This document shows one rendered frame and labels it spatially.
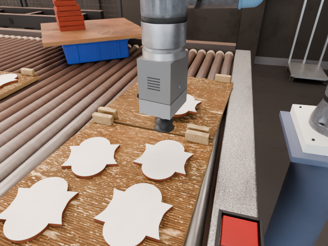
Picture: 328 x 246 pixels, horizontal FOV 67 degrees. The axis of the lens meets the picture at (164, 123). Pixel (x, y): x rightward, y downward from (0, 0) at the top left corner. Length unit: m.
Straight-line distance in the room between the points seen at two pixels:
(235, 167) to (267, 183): 1.38
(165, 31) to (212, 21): 3.91
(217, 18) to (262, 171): 2.82
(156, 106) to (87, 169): 0.21
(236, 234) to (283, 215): 0.60
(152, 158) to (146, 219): 0.16
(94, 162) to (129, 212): 0.16
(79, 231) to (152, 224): 0.12
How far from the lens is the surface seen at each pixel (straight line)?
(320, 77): 3.89
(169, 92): 0.42
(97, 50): 1.28
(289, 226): 1.07
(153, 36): 0.41
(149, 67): 0.42
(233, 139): 0.69
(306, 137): 0.80
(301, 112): 0.93
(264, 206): 1.81
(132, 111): 0.76
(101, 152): 0.59
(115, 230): 0.44
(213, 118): 0.73
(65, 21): 1.42
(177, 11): 0.40
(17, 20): 2.27
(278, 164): 2.17
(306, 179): 0.91
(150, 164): 0.54
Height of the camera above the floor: 1.30
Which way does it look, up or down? 32 degrees down
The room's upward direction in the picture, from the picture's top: straight up
